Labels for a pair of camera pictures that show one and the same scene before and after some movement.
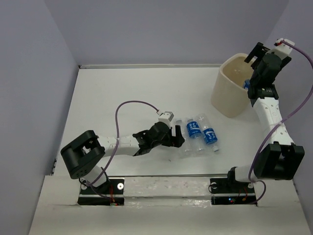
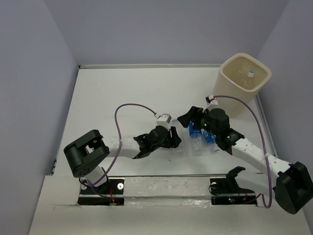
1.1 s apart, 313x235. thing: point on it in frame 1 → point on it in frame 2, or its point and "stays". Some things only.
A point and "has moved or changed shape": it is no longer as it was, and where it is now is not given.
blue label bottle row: [195, 141] stays
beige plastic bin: [229, 97] stays
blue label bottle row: [246, 83] has moved or changed shape
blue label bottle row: [210, 135] stays
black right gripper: [259, 51] → [193, 114]
